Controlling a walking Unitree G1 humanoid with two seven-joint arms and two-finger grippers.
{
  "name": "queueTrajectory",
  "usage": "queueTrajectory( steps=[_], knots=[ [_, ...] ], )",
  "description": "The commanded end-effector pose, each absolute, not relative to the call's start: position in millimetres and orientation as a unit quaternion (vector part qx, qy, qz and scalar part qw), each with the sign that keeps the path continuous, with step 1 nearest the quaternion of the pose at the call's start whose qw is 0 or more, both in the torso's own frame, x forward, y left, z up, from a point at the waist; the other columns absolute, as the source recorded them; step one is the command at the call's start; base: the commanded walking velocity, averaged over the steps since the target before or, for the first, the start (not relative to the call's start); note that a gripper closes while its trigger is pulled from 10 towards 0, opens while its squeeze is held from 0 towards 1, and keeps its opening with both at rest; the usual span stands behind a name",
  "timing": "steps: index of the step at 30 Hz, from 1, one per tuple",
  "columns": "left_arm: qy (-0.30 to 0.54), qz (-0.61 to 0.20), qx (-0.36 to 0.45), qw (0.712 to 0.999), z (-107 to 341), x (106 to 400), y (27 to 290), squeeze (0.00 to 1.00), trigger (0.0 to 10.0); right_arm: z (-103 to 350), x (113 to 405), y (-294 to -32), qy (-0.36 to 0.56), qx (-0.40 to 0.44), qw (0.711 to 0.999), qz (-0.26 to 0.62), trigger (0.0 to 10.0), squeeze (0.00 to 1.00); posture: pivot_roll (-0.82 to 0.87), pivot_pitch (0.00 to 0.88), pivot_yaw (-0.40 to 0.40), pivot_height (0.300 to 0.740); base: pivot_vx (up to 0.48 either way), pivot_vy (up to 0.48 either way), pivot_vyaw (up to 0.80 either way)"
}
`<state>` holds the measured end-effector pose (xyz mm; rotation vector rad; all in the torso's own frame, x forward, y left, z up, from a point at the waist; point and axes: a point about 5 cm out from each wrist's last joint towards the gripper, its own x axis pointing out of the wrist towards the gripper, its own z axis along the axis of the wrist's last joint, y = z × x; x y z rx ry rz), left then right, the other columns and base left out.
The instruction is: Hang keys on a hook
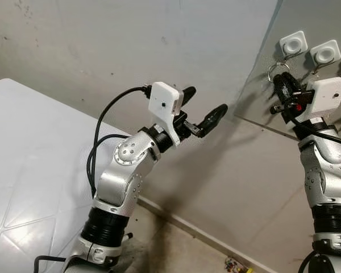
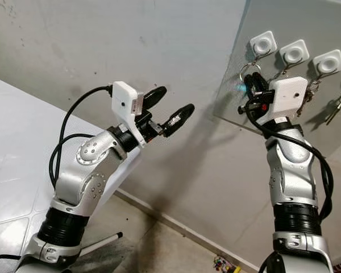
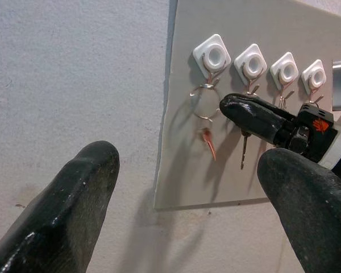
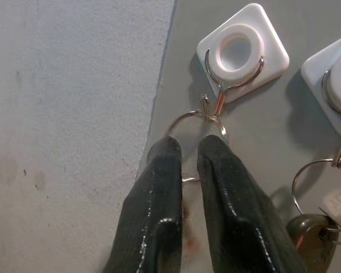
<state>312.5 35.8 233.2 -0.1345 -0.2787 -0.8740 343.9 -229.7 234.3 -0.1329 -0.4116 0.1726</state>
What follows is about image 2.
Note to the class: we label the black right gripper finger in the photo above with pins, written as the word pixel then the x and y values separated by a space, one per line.
pixel 256 88
pixel 253 108

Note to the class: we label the white square wall hook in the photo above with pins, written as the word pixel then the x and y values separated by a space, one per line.
pixel 294 52
pixel 328 62
pixel 263 43

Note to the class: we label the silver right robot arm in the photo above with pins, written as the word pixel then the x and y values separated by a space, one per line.
pixel 295 170

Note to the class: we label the hanging silver key bunch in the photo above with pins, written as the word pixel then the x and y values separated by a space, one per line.
pixel 312 91
pixel 336 111

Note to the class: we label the white metal table leg frame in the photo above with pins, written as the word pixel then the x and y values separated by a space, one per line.
pixel 102 242

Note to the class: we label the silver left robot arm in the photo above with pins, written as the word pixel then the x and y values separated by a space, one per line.
pixel 85 176

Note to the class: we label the grey hook board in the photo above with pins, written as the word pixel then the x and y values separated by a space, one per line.
pixel 233 34

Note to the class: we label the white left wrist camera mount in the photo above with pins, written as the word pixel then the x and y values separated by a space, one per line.
pixel 126 105

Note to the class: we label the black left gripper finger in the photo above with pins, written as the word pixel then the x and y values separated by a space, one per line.
pixel 179 119
pixel 156 96

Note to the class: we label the small colourful toy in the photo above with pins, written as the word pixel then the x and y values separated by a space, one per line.
pixel 224 264

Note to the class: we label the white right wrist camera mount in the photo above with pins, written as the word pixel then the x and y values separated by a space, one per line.
pixel 288 99

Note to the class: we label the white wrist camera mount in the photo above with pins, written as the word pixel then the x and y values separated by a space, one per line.
pixel 288 99
pixel 126 105

